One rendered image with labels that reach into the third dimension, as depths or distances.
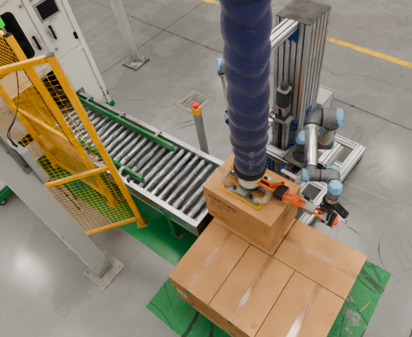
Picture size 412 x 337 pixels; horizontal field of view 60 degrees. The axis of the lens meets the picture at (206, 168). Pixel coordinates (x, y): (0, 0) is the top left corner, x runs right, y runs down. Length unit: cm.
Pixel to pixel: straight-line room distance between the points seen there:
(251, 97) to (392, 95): 341
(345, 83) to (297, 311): 325
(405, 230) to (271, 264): 151
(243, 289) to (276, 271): 29
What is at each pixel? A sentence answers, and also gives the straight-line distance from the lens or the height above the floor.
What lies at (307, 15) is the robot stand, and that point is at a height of 203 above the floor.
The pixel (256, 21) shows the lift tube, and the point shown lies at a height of 242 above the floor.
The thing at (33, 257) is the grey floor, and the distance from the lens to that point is 424.
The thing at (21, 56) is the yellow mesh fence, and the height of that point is 194.
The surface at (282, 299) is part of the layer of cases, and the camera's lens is 284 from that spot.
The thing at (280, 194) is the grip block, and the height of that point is 122.
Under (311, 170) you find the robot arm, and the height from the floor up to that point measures 154.
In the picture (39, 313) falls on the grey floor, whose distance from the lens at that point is 394.
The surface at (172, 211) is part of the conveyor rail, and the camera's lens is 318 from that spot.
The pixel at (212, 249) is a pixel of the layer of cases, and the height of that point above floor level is 54.
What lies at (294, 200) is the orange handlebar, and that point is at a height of 122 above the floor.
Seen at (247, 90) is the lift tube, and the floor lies 207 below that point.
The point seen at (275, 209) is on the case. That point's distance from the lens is 254.
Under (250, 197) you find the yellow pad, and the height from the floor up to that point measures 112.
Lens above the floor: 326
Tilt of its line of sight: 52 degrees down
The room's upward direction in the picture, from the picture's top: 12 degrees counter-clockwise
